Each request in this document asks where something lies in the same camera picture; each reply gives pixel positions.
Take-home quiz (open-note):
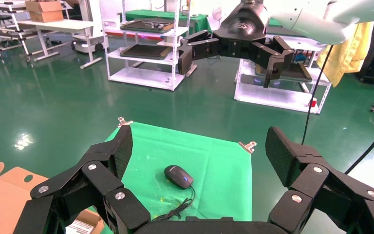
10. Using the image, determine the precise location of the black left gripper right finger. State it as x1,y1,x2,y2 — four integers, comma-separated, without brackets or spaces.
265,126,374,234

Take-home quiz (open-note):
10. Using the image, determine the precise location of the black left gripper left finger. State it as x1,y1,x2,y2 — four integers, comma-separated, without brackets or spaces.
13,125,151,234

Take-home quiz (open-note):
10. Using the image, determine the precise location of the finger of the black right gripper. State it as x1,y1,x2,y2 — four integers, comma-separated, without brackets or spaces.
178,30,220,75
251,35,295,88

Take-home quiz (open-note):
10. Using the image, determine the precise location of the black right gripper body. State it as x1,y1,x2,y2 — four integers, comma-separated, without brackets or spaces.
212,1,270,59

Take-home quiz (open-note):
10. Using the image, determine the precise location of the black wired mouse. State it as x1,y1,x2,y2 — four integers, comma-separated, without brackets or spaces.
151,165,197,222

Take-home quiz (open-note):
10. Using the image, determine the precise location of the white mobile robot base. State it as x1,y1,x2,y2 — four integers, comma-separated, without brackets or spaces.
72,32,105,54

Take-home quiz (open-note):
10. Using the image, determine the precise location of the open brown cardboard box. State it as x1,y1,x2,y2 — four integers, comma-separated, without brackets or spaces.
0,161,105,234

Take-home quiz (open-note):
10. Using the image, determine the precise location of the black tray with wooden rim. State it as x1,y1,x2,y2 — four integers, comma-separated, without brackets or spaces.
120,44,173,61
256,61,313,83
120,19,175,34

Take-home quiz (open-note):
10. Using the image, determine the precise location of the white metal shelf rack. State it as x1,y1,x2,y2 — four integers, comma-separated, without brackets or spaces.
100,0,198,92
233,32,333,115

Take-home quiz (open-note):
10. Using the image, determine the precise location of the printed white paper sheet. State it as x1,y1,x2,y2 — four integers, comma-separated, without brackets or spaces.
66,219,94,234

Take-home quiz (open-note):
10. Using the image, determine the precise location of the table with green cover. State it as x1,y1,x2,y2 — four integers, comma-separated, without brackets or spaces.
125,9,212,35

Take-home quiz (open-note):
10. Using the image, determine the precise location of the yellow hanging cloth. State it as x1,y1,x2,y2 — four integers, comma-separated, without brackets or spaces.
316,21,374,88

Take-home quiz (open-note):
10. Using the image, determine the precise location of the metal cloth clip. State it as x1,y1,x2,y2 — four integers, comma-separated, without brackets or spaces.
238,141,257,154
117,117,134,128

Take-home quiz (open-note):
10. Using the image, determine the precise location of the green table cloth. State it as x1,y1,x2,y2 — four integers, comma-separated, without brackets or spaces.
90,122,253,234

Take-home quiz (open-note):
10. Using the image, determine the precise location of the white work table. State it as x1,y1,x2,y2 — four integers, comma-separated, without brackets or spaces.
18,19,103,70

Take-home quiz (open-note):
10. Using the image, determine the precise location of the closed brown cardboard carton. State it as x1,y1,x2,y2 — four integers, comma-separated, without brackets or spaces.
25,0,64,23

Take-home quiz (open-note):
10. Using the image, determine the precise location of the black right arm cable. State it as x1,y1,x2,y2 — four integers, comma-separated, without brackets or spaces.
301,44,335,145

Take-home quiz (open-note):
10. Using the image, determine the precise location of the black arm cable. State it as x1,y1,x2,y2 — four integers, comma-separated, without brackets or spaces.
345,113,374,175
301,44,335,145

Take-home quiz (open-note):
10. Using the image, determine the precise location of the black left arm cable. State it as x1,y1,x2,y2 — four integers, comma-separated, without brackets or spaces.
345,113,374,175

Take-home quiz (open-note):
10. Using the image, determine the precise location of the metal frame table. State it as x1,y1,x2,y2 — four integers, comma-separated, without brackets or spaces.
0,0,33,63

